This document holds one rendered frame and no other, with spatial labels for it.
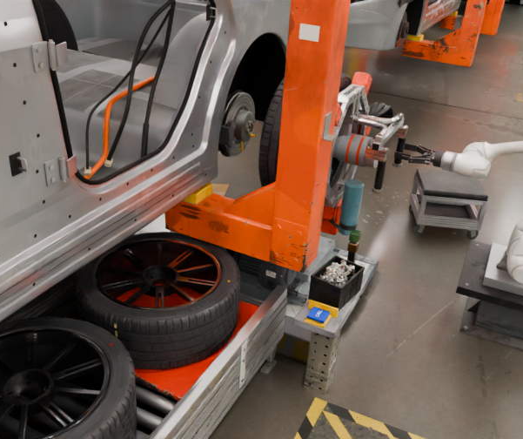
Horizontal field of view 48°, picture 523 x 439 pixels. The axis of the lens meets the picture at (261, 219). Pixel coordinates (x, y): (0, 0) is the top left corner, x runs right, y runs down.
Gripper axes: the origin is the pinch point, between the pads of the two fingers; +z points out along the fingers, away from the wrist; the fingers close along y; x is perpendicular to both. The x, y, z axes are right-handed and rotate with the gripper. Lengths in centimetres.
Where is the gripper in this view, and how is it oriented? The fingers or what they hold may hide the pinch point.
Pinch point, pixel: (400, 150)
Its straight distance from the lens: 295.7
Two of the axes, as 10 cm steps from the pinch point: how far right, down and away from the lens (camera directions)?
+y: 4.4, -4.1, 8.0
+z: -8.9, -2.6, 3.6
